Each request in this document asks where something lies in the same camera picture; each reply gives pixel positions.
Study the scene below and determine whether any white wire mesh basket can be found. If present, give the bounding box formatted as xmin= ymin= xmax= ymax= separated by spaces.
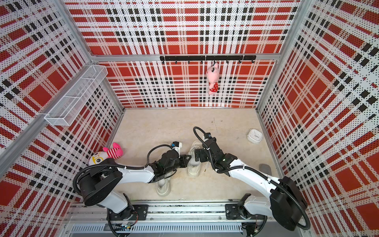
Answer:
xmin=44 ymin=65 xmax=108 ymax=126

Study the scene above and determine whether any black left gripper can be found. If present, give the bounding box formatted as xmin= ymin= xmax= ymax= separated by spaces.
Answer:
xmin=165 ymin=154 xmax=192 ymax=175

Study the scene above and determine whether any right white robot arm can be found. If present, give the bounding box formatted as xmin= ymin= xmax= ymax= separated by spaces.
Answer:
xmin=189 ymin=138 xmax=311 ymax=231

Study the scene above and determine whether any black hook rail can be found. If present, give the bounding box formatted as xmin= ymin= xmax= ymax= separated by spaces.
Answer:
xmin=159 ymin=55 xmax=257 ymax=63

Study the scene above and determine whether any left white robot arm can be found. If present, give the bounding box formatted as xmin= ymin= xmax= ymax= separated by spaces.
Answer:
xmin=73 ymin=149 xmax=191 ymax=213

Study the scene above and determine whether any grey flat object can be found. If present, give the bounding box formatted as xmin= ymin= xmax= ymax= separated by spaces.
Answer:
xmin=259 ymin=164 xmax=272 ymax=176

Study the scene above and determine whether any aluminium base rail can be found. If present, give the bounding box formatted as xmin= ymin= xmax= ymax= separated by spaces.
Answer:
xmin=58 ymin=199 xmax=313 ymax=237

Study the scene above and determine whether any pink hanging plush toy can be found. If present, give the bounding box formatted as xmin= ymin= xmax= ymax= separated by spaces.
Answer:
xmin=206 ymin=63 xmax=220 ymax=95

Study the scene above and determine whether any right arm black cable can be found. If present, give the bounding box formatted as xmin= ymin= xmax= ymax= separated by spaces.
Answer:
xmin=193 ymin=126 xmax=311 ymax=231

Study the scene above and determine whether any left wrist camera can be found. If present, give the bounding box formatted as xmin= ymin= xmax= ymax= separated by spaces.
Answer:
xmin=171 ymin=141 xmax=183 ymax=155

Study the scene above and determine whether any pink striped plush doll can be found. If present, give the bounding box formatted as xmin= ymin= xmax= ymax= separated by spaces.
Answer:
xmin=88 ymin=143 xmax=124 ymax=166

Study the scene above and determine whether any white sneaker one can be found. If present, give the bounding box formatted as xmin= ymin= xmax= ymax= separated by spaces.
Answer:
xmin=156 ymin=178 xmax=171 ymax=197
xmin=187 ymin=140 xmax=202 ymax=178

